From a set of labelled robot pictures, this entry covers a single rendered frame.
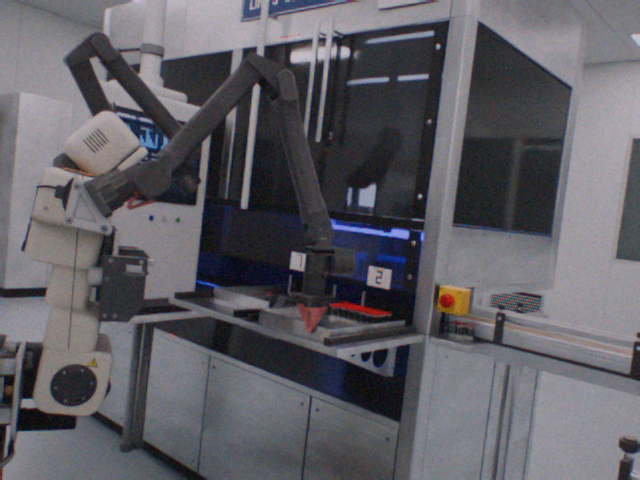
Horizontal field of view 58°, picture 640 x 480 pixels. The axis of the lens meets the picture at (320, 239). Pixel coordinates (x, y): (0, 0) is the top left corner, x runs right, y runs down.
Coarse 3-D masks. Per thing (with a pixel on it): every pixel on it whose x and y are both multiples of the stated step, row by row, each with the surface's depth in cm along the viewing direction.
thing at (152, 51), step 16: (160, 0) 209; (160, 16) 210; (144, 32) 210; (160, 32) 211; (128, 48) 211; (144, 48) 209; (160, 48) 211; (144, 64) 210; (160, 64) 213; (144, 80) 209; (160, 80) 212
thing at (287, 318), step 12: (264, 312) 160; (276, 312) 166; (288, 312) 169; (324, 312) 182; (276, 324) 157; (288, 324) 154; (300, 324) 151; (324, 324) 167; (336, 324) 169; (348, 324) 171; (384, 324) 162; (396, 324) 166; (312, 336) 148; (324, 336) 145
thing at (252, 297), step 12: (216, 288) 191; (228, 288) 196; (240, 288) 200; (252, 288) 204; (264, 288) 209; (276, 288) 213; (228, 300) 187; (240, 300) 183; (252, 300) 179; (264, 300) 177; (276, 300) 199; (288, 300) 182; (336, 300) 200
